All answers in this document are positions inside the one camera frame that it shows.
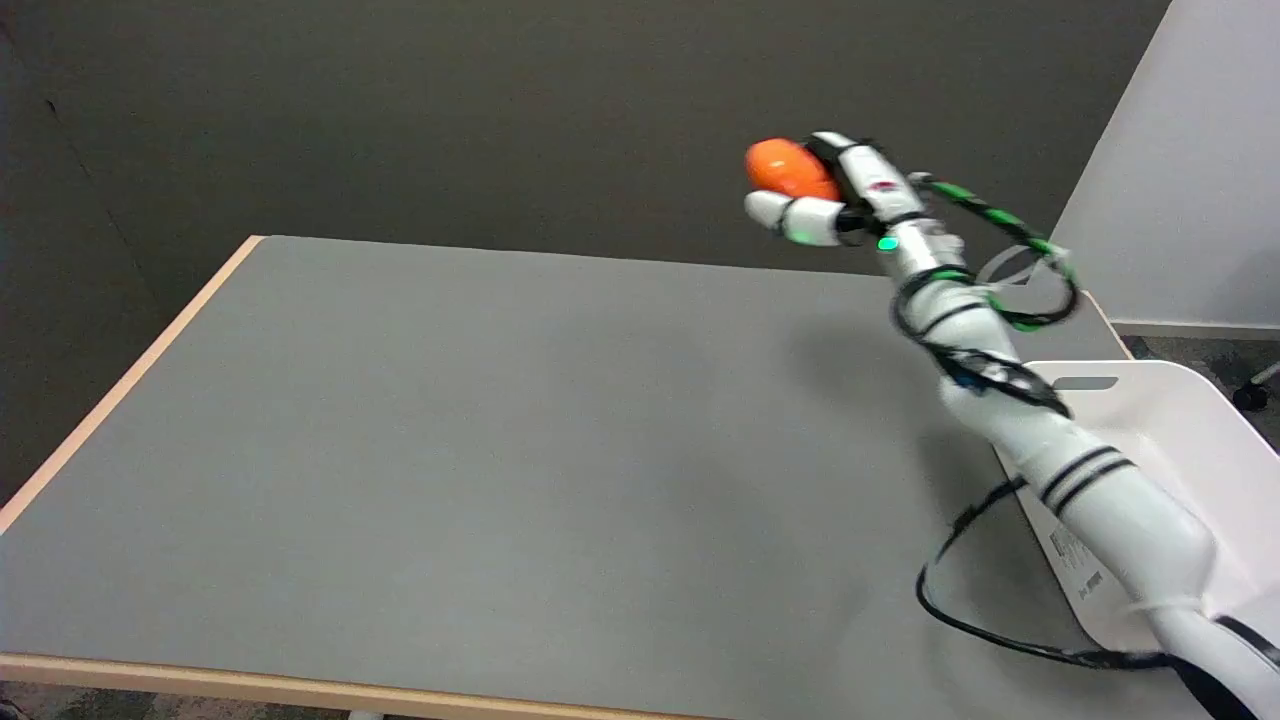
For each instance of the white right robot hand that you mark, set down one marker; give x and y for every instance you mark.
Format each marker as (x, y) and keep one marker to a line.
(866, 192)

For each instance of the white plastic box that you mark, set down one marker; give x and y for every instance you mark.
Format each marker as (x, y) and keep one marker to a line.
(1180, 440)

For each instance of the black chair caster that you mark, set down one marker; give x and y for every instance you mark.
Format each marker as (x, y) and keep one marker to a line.
(1254, 392)

